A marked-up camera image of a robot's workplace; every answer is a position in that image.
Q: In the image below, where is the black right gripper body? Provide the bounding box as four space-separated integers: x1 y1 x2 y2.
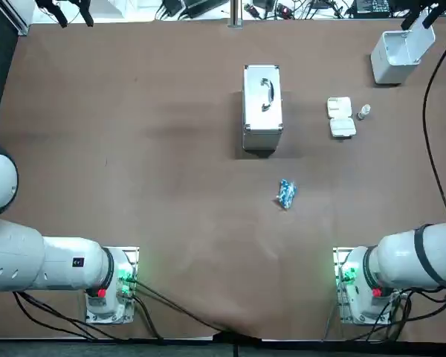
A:
393 0 446 12

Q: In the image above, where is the black power adapter with label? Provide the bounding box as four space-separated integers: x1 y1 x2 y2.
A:
352 0 395 14

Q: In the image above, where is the white open pill box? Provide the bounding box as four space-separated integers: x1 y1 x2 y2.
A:
326 96 357 140

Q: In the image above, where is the aluminium medical case with handle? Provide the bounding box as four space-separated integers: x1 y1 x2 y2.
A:
242 65 285 152

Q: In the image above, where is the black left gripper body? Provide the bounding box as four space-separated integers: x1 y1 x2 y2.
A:
35 0 94 8

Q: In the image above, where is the blue and white packet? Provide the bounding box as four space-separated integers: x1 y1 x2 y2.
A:
276 178 297 210

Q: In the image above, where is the white bin with lid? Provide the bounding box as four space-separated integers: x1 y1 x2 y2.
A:
369 14 437 86

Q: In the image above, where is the aluminium camera post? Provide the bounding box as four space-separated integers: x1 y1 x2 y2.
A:
227 0 243 28

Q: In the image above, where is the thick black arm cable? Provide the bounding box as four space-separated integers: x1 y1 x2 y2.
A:
421 28 446 221

